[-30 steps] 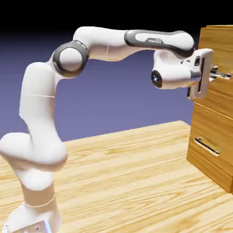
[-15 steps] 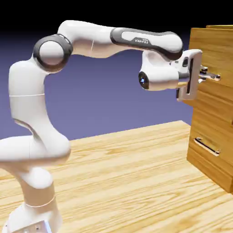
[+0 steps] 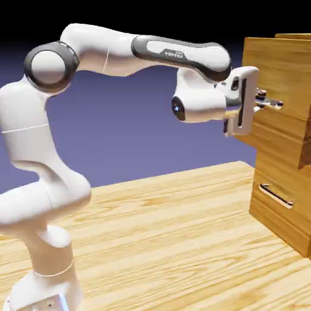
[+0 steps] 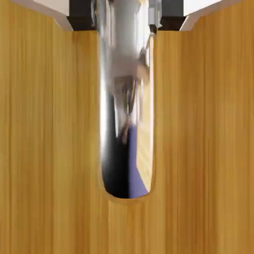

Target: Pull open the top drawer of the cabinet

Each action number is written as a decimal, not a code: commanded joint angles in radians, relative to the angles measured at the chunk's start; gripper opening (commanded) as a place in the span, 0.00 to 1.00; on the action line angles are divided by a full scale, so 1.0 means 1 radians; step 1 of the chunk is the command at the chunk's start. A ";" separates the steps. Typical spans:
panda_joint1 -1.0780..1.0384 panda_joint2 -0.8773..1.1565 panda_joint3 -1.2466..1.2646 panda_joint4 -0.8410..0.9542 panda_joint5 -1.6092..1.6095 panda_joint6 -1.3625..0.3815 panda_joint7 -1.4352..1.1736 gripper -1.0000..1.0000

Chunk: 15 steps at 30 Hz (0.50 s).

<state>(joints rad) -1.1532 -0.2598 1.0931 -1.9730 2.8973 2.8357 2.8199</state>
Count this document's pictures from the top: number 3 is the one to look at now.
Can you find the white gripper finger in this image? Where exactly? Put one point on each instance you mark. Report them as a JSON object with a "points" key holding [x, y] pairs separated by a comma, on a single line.
{"points": [[259, 107], [261, 92]]}

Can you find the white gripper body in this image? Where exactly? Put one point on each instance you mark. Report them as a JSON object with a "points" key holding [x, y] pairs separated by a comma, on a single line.
{"points": [[250, 97]]}

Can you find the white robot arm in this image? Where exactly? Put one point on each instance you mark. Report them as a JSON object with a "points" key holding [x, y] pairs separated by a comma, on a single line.
{"points": [[36, 145]]}

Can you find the large wooden drawer front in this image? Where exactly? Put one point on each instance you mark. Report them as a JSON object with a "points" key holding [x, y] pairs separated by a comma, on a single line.
{"points": [[279, 68]]}

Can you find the light wooden cabinet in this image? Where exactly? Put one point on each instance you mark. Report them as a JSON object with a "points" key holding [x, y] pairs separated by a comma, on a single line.
{"points": [[279, 155]]}

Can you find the small wooden drawer front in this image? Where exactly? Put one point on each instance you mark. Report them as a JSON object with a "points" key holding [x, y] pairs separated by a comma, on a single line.
{"points": [[274, 177]]}

